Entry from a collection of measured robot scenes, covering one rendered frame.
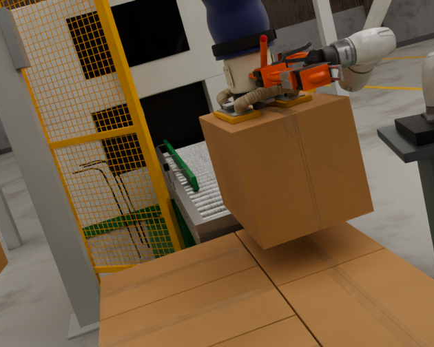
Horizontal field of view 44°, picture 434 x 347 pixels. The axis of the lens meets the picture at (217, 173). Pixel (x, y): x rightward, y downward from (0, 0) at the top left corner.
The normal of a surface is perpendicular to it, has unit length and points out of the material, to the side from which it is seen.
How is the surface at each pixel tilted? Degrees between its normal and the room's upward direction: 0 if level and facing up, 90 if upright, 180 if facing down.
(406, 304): 0
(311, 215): 90
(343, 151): 90
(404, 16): 90
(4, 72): 90
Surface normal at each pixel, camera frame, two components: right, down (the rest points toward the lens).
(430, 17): -0.08, 0.27
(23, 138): 0.20, 0.19
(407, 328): -0.27, -0.93
